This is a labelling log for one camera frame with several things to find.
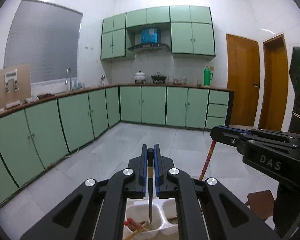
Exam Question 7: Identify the red and yellow chopstick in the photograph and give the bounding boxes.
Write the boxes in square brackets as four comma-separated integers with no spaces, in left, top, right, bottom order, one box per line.
[199,141,216,181]

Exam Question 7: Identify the grey window blind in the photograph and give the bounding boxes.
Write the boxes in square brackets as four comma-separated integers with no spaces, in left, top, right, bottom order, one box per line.
[4,0,84,84]

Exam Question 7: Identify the green wall cabinets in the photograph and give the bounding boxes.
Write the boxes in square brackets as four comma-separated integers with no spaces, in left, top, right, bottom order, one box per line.
[101,5,216,61]

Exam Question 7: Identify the black chopstick yellow band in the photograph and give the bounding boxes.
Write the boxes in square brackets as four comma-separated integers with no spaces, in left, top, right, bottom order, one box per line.
[147,148,154,225]

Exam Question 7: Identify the chrome sink faucet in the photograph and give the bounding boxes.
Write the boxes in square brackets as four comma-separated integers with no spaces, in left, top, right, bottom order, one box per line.
[66,67,74,91]

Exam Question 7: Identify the green thermos flask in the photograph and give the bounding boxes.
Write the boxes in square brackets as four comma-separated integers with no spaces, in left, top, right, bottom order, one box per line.
[203,66,213,87]

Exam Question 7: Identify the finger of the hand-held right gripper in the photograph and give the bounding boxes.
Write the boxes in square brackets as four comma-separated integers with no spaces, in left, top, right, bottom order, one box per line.
[218,126,300,138]
[210,126,300,153]

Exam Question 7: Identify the row of glass jars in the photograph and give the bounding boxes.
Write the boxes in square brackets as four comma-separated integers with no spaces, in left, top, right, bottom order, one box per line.
[168,76,203,86]

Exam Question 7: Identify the white plastic clip set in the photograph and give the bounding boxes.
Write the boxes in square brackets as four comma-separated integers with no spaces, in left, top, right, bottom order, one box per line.
[4,69,19,94]

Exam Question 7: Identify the red chopsticks in holder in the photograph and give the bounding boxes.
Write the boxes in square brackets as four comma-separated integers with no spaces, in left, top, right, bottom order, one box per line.
[125,221,152,240]

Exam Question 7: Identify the cardboard panel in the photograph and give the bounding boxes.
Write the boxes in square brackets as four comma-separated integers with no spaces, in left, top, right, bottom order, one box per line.
[0,64,32,113]

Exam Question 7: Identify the green base cabinets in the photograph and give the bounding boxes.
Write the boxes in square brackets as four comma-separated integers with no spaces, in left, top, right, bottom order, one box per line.
[0,84,234,207]

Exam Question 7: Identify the white lidded pot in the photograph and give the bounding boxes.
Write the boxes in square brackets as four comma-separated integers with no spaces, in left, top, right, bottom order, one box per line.
[135,71,147,84]

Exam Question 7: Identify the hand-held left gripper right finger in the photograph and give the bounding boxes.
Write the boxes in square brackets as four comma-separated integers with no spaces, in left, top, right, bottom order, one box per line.
[154,144,282,240]

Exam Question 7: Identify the brown wooden stool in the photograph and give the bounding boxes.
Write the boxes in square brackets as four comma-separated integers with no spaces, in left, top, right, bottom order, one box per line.
[247,190,276,222]

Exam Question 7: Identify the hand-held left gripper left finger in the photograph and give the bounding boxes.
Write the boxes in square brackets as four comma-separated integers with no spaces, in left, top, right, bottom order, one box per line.
[19,144,148,240]

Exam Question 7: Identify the white plastic utensil holder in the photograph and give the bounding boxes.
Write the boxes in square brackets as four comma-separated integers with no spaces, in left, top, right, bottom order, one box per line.
[124,198,180,240]

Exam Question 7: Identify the range hood with blue film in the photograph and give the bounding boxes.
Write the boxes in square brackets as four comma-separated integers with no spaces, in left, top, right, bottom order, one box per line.
[127,27,171,53]

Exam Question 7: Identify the brown wooden door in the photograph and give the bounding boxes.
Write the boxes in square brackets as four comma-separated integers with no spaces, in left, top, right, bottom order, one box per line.
[259,34,289,131]
[226,33,261,127]

